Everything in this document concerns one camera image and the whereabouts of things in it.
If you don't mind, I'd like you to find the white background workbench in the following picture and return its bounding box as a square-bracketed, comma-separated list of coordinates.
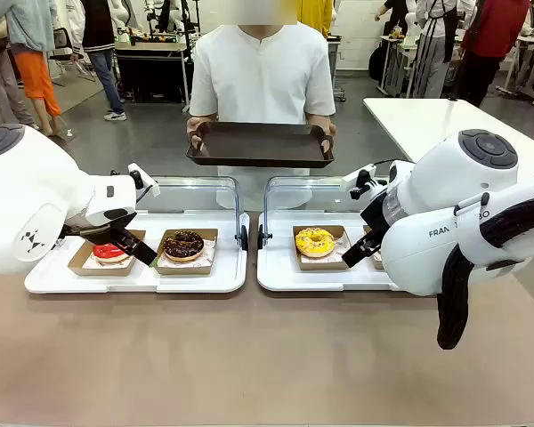
[379, 34, 422, 98]

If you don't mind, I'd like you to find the clear display lid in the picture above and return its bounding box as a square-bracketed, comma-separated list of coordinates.
[135, 175, 243, 244]
[263, 175, 395, 244]

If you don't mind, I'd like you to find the white display tray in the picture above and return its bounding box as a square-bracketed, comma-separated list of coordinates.
[256, 209, 404, 294]
[24, 209, 249, 295]

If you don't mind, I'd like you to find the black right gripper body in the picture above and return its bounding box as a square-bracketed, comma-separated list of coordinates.
[360, 188, 392, 235]

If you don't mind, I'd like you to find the person in cream sweater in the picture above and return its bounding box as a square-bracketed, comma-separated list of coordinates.
[0, 12, 37, 131]

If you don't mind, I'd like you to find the person in dark apron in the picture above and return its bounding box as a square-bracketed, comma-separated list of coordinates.
[412, 0, 465, 100]

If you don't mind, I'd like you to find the brown cardboard donut box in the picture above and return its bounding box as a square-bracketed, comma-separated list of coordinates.
[362, 223, 386, 270]
[292, 224, 355, 272]
[152, 228, 220, 277]
[67, 229, 148, 278]

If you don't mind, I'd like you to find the red glazed donut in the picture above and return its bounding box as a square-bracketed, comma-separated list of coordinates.
[93, 243, 130, 264]

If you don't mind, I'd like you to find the person in yellow top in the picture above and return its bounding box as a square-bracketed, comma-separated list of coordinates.
[296, 0, 336, 39]

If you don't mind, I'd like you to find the person's left hand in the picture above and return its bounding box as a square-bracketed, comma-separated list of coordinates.
[311, 116, 337, 150]

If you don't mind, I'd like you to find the person in white shirt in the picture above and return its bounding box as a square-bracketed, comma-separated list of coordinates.
[189, 24, 337, 211]

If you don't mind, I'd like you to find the dark brown serving tray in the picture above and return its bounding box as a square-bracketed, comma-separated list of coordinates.
[185, 122, 336, 169]

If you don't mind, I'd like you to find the person in black jacket jeans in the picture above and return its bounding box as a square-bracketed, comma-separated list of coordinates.
[68, 0, 129, 123]

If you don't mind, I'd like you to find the person's right hand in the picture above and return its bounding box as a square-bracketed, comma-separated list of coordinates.
[186, 116, 213, 153]

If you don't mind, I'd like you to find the black cable sleeve bundle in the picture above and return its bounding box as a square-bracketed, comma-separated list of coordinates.
[435, 189, 534, 350]

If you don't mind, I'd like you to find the black bag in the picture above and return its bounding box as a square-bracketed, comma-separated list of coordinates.
[368, 43, 387, 82]

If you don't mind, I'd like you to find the person in orange trousers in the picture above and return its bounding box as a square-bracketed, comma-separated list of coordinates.
[0, 0, 64, 135]

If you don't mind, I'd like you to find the yellow sprinkled donut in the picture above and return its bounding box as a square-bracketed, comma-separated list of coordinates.
[294, 226, 336, 260]

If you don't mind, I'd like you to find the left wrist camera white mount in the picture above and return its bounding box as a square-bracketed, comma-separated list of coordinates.
[126, 163, 162, 199]

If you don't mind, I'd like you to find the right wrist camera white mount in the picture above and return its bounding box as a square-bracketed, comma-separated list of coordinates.
[341, 164, 378, 201]

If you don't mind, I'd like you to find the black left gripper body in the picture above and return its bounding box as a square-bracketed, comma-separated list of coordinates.
[60, 208, 137, 244]

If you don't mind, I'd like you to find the person in red sweater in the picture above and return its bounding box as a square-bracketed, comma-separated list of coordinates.
[455, 0, 531, 109]

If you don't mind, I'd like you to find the white printed paper liner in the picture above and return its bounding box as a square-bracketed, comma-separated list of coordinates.
[157, 237, 217, 269]
[82, 252, 137, 270]
[298, 232, 354, 264]

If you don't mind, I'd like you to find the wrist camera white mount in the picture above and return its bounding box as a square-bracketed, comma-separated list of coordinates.
[126, 163, 162, 199]
[341, 164, 378, 201]

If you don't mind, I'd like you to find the large white table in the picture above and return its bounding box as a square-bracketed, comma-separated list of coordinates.
[362, 97, 534, 165]

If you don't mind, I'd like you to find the chocolate nut donut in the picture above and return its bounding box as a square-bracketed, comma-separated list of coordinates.
[162, 229, 206, 262]

